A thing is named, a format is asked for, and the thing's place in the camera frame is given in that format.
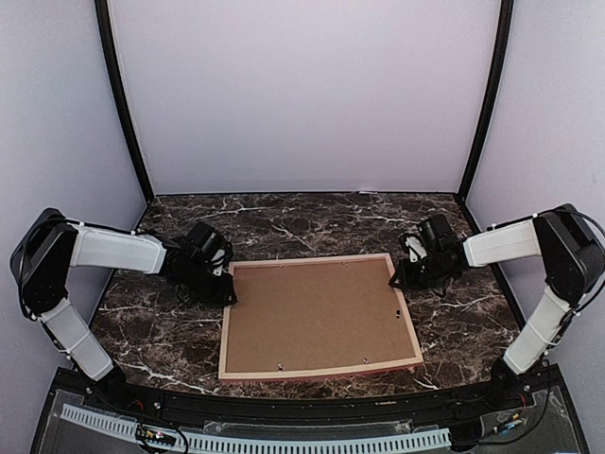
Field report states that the brown cardboard backing board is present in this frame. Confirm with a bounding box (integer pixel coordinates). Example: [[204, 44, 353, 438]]
[[224, 257, 417, 373]]

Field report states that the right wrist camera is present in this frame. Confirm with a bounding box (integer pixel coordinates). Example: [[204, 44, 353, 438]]
[[398, 233, 427, 263]]

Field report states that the right black corner post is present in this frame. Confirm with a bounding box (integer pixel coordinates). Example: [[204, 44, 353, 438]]
[[457, 0, 514, 203]]

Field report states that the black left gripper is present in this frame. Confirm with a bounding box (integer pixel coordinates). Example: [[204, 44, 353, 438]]
[[177, 260, 236, 306]]

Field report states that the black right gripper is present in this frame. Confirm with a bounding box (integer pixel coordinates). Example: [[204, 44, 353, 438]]
[[389, 252, 452, 290]]

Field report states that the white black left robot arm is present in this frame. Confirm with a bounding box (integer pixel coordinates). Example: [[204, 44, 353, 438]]
[[10, 208, 237, 412]]

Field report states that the white slotted cable duct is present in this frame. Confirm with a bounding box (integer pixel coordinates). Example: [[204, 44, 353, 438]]
[[60, 404, 451, 454]]

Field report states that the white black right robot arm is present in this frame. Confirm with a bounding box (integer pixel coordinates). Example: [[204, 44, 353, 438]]
[[389, 203, 604, 410]]

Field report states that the black corner post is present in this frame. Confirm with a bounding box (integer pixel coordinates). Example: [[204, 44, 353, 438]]
[[457, 0, 514, 203], [94, 0, 155, 204]]

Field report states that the black front table rail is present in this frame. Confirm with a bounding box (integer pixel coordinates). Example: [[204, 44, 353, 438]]
[[79, 377, 521, 429]]

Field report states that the left black corner post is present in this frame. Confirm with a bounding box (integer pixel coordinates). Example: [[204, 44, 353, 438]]
[[94, 0, 155, 204]]

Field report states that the light wooden picture frame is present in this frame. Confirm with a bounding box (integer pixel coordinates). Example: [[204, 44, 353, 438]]
[[217, 252, 424, 383]]

